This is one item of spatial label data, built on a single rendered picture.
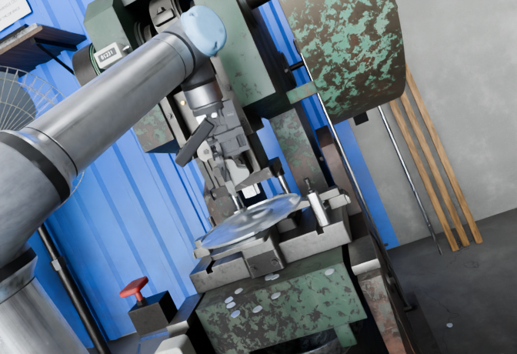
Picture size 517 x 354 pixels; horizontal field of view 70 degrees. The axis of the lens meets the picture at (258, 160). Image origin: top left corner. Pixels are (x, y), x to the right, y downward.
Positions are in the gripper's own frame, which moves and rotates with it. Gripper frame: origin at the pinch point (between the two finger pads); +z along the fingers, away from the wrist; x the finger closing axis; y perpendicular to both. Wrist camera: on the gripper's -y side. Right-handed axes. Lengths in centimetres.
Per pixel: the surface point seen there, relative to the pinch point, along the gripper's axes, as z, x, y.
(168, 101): -22.9, 20.3, -6.9
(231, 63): -26.5, 13.6, 11.6
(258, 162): 0.1, 14.9, 9.6
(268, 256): 20.6, 3.6, 2.7
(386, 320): 33.3, -17.3, 20.7
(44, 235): 9, 63, -73
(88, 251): 59, 173, -109
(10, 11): -103, 190, -89
